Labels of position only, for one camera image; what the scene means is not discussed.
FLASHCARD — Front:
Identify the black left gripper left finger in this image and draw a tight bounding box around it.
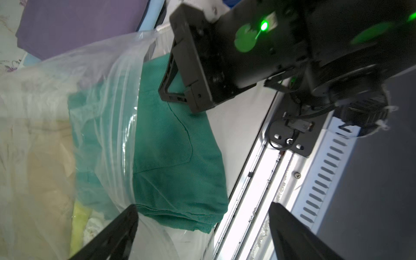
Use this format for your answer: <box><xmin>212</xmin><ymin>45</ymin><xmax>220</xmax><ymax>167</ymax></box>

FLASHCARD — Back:
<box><xmin>71</xmin><ymin>204</ymin><xmax>139</xmax><ymax>260</ymax></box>

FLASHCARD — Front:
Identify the yellow folded garment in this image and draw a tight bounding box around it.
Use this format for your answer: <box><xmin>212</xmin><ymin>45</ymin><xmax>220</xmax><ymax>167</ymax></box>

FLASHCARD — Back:
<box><xmin>70</xmin><ymin>200</ymin><xmax>92</xmax><ymax>257</ymax></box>

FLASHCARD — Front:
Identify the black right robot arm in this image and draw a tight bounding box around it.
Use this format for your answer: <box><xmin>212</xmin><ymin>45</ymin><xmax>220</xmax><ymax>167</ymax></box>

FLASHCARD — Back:
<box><xmin>159</xmin><ymin>1</ymin><xmax>416</xmax><ymax>113</ymax></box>

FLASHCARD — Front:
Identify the light blue garment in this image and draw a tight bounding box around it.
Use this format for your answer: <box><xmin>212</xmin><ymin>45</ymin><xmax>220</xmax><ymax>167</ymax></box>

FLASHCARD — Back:
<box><xmin>19</xmin><ymin>0</ymin><xmax>166</xmax><ymax>67</ymax></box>

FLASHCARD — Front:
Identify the beige garment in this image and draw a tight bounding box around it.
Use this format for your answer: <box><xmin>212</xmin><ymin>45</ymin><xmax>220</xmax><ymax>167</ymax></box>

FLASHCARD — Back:
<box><xmin>27</xmin><ymin>120</ymin><xmax>75</xmax><ymax>260</ymax></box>

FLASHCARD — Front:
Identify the clear plastic vacuum bag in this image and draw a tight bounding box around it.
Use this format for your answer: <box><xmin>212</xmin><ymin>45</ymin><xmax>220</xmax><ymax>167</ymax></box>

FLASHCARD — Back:
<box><xmin>1</xmin><ymin>29</ymin><xmax>228</xmax><ymax>260</ymax></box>

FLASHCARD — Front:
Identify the aluminium mounting rail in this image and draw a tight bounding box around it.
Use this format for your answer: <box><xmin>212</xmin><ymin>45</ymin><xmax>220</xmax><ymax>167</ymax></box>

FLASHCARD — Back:
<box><xmin>213</xmin><ymin>93</ymin><xmax>309</xmax><ymax>260</ymax></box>

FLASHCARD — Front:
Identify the green garment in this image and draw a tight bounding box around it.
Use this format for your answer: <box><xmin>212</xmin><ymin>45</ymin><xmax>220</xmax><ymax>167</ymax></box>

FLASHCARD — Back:
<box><xmin>67</xmin><ymin>55</ymin><xmax>228</xmax><ymax>234</ymax></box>

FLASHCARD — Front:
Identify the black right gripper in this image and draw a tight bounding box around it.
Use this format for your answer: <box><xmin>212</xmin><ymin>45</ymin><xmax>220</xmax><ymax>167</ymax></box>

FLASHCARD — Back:
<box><xmin>158</xmin><ymin>3</ymin><xmax>257</xmax><ymax>114</ymax></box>

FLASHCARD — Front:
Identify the purple garment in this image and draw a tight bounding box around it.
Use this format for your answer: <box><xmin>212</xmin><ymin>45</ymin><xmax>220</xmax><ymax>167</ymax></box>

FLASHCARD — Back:
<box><xmin>16</xmin><ymin>1</ymin><xmax>148</xmax><ymax>60</ymax></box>

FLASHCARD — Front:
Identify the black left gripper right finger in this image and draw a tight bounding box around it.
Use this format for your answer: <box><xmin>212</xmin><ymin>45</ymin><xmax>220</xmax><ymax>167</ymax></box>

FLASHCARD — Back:
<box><xmin>268</xmin><ymin>202</ymin><xmax>343</xmax><ymax>260</ymax></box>

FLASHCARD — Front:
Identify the white slotted cable duct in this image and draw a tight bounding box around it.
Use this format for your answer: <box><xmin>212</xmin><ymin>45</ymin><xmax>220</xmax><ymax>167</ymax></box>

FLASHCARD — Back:
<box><xmin>291</xmin><ymin>117</ymin><xmax>360</xmax><ymax>234</ymax></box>

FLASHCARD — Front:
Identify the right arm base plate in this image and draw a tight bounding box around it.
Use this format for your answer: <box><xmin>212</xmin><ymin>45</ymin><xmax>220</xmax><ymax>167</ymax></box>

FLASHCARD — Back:
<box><xmin>267</xmin><ymin>94</ymin><xmax>335</xmax><ymax>157</ymax></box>

